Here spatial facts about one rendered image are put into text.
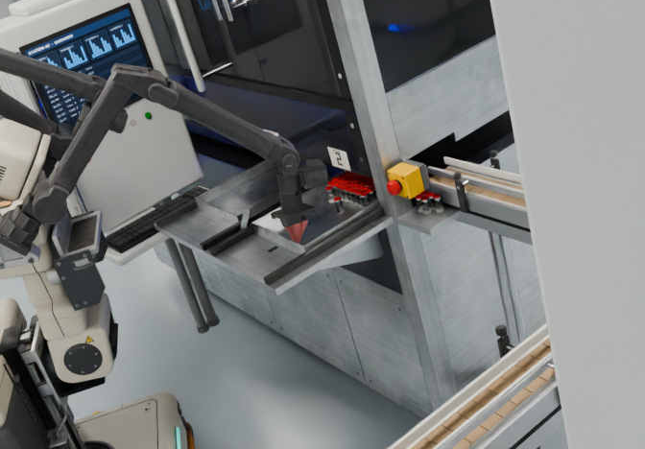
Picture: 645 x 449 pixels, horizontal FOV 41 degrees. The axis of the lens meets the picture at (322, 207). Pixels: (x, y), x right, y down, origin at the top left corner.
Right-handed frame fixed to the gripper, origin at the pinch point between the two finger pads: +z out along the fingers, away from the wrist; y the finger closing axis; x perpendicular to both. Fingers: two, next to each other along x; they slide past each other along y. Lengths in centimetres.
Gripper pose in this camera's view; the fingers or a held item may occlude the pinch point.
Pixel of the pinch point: (297, 242)
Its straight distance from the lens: 230.6
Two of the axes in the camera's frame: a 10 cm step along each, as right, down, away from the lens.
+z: 1.1, 9.3, 3.4
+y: 8.0, -2.9, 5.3
